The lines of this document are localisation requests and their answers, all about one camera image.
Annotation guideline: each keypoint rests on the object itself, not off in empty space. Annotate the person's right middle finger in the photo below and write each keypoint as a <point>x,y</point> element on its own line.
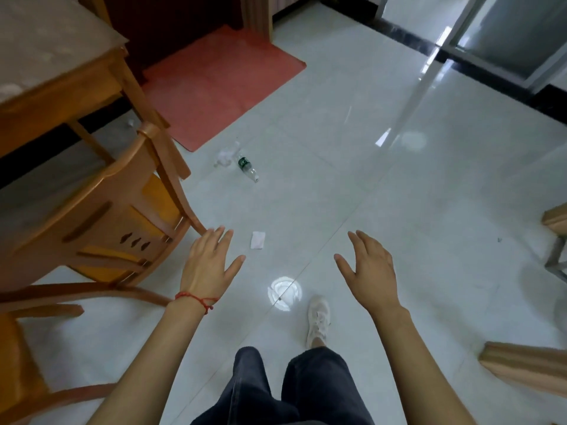
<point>367,239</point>

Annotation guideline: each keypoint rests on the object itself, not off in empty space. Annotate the person's right forearm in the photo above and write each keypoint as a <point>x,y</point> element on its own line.
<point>421,371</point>

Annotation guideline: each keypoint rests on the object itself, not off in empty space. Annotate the aluminium framed glass door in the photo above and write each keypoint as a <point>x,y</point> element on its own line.
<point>500,30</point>

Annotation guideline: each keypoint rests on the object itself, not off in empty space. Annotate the flat white tissue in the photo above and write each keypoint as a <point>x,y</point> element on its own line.
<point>258,240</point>

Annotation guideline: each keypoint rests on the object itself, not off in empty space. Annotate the clear plastic bottle green label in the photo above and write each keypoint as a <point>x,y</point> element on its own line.
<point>248,169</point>

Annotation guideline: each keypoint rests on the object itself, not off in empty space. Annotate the red floor mat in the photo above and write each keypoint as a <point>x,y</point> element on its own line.
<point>221,84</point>

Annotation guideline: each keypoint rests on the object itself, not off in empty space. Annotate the person's right thumb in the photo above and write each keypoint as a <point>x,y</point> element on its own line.
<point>344,266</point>

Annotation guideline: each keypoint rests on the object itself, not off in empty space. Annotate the person's white sneaker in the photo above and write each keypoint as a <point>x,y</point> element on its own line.
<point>318,320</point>

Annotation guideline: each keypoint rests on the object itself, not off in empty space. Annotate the wooden chair with curved rail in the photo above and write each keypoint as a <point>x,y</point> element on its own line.
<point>17,354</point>

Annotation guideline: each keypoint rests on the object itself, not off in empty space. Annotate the wooden stool with metal leg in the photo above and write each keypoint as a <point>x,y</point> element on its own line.
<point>557,221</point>

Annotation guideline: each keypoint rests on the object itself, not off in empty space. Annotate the person's left hand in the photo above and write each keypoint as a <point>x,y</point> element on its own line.
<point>206,272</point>

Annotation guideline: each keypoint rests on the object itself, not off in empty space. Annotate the crumpled white tissue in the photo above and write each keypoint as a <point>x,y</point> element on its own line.
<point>226,155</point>

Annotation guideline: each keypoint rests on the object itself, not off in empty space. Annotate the person's dark trousers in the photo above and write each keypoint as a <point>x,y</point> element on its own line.
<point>310,389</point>

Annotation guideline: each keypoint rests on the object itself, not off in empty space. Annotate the wooden table with stone top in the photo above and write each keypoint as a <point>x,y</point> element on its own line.
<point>48,61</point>

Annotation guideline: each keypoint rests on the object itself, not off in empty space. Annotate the person's left thumb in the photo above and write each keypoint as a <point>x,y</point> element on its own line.
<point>235,265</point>

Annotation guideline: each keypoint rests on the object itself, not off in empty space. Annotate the person's left middle finger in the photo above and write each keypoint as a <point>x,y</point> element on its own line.
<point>216,236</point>

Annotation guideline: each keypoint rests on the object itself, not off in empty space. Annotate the light wooden post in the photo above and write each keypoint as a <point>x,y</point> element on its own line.
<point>256,15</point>

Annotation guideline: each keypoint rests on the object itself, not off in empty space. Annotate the dark red wooden cabinet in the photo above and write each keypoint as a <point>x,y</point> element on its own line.
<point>177,26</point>

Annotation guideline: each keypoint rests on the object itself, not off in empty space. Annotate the person's right hand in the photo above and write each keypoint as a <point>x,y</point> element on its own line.
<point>374,278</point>

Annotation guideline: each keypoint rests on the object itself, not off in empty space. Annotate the wooden chair with carved back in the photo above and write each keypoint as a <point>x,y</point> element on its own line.
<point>88,216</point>

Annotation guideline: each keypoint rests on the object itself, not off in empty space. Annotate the person's left forearm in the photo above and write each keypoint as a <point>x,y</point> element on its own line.
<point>141,362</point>

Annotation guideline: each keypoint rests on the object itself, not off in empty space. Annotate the light wooden bench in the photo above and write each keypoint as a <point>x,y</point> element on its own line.
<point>527,369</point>

